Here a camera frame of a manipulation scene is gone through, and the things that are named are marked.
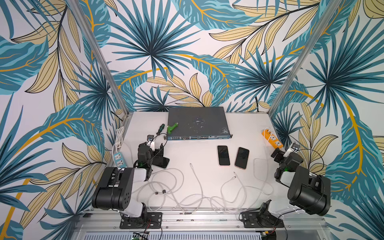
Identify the white charging cable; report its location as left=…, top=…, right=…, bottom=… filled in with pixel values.
left=167, top=163, right=211, bottom=214
left=209, top=171, right=274, bottom=214
left=131, top=167, right=185, bottom=211

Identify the phone with pink case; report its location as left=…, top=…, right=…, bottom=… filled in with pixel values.
left=235, top=147, right=250, bottom=170

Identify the phone with white case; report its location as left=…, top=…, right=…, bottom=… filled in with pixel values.
left=217, top=146, right=231, bottom=166

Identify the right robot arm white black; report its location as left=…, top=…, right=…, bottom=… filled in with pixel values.
left=257, top=147, right=331, bottom=227

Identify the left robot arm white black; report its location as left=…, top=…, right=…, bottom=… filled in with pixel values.
left=92, top=143, right=165, bottom=223

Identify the phone with light blue case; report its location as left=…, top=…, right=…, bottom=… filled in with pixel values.
left=152, top=157, right=170, bottom=169

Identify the orange power strip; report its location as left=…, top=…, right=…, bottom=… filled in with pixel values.
left=262, top=129, right=283, bottom=149

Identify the green plastic hammer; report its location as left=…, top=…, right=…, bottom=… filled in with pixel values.
left=167, top=123, right=179, bottom=135

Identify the light blue power strip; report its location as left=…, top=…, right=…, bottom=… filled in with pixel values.
left=114, top=152, right=127, bottom=168

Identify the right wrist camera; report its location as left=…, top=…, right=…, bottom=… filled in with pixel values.
left=284, top=143, right=300, bottom=158

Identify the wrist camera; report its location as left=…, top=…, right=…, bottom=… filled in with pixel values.
left=146, top=135, right=155, bottom=151
left=284, top=143, right=300, bottom=158

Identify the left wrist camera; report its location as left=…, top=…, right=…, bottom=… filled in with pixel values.
left=146, top=135, right=155, bottom=151

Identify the green handled screwdriver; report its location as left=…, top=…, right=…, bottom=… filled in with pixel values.
left=157, top=124, right=165, bottom=136

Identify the white coiled power cord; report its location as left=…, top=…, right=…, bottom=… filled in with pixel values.
left=112, top=126, right=125, bottom=157

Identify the grey network switch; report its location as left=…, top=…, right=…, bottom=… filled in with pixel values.
left=167, top=107, right=232, bottom=141

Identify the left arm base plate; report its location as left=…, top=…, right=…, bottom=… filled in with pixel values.
left=120, top=212, right=163, bottom=230

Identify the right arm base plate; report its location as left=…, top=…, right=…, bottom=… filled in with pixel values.
left=239, top=211, right=285, bottom=229

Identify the aluminium front rail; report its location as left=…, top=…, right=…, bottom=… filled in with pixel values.
left=71, top=208, right=333, bottom=240

